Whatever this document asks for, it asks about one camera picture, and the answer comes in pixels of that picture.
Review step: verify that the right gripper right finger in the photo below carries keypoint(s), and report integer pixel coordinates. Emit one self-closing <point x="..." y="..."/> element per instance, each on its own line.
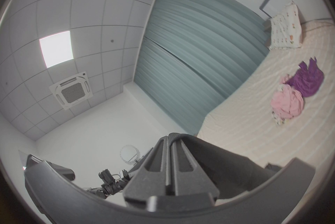
<point x="183" y="183"/>

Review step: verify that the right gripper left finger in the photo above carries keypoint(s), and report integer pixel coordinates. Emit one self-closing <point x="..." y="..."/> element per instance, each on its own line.
<point x="157" y="183"/>

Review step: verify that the black T-shirt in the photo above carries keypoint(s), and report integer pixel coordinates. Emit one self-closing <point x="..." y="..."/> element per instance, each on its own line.
<point x="222" y="165"/>

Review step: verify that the bed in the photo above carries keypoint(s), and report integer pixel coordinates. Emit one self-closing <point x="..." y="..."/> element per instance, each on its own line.
<point x="248" y="126"/>

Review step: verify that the blue-green curtain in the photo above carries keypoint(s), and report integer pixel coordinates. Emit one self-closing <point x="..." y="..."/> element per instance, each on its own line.
<point x="170" y="86"/>
<point x="209" y="21"/>

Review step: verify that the white printed garment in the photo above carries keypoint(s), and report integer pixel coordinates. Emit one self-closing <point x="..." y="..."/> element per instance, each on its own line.
<point x="278" y="118"/>

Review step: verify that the ceiling air conditioner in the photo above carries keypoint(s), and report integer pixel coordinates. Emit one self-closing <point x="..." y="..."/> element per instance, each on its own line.
<point x="72" y="90"/>

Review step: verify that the pink frilled garment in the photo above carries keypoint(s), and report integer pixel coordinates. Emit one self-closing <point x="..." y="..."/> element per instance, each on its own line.
<point x="285" y="79"/>

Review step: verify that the purple satin garment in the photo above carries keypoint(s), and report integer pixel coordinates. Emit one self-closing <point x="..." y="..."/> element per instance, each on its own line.
<point x="306" y="78"/>

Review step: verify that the ceiling light panel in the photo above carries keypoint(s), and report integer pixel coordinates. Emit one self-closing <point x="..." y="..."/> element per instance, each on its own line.
<point x="56" y="48"/>

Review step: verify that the grey bedside table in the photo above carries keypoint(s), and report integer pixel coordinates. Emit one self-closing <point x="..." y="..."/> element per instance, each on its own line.
<point x="267" y="25"/>

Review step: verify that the white printed pillow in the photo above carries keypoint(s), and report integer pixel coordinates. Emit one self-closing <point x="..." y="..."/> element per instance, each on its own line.
<point x="285" y="26"/>

